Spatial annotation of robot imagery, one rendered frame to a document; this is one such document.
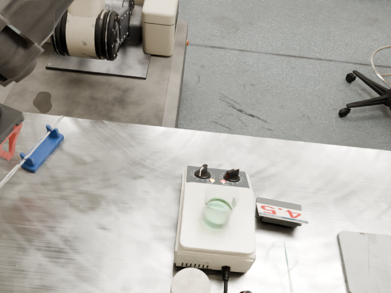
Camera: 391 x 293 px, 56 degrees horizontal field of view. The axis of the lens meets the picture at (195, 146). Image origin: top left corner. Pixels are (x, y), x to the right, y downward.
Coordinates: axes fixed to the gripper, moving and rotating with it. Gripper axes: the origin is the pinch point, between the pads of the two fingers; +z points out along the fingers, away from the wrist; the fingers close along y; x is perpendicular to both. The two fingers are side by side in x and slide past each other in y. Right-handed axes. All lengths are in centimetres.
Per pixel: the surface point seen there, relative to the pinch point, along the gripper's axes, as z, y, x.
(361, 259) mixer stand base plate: 8, 65, 12
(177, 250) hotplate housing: 2.7, 34.6, -2.5
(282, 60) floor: 85, 35, 164
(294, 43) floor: 85, 38, 184
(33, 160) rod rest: 6.9, 1.5, 4.0
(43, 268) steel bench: 9.4, 14.8, -12.0
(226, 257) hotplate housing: 2.6, 42.0, -0.3
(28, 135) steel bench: 9.6, -5.0, 10.2
